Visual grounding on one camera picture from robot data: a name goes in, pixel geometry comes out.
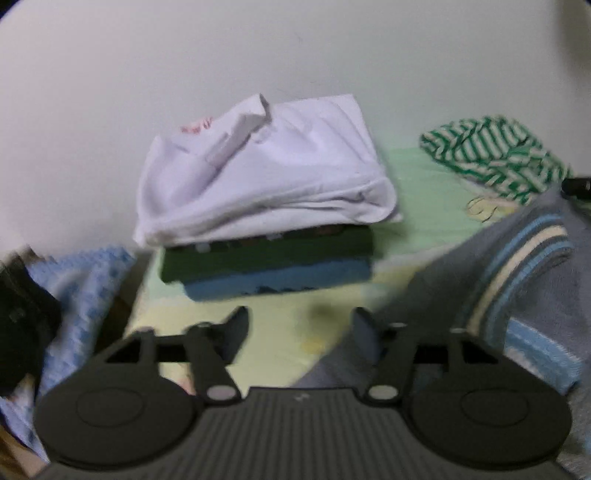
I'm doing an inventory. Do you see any grey knit sweater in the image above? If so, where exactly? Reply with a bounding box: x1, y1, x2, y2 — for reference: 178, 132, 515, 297
293, 188, 590, 479

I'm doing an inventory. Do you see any blue folded garment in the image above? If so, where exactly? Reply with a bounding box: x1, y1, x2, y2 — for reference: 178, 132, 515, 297
183, 258, 373, 301

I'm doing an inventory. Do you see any dark green folded garment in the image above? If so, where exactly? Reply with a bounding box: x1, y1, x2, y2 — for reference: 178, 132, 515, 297
160, 225, 375, 283

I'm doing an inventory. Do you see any white folded shirt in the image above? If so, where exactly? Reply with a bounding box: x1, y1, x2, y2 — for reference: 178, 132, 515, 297
134, 94, 402, 247

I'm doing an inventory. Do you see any black bag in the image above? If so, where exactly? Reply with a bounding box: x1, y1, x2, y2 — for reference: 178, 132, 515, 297
1, 256, 62, 396

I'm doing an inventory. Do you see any pastel cartoon bed sheet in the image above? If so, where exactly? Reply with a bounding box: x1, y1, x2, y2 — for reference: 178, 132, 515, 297
127, 148, 516, 391

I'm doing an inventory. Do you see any blue patterned towel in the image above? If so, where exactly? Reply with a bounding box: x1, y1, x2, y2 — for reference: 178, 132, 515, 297
1, 247, 135, 461

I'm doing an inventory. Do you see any green white striped garment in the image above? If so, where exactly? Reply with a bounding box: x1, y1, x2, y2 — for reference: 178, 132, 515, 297
420, 115, 573, 205

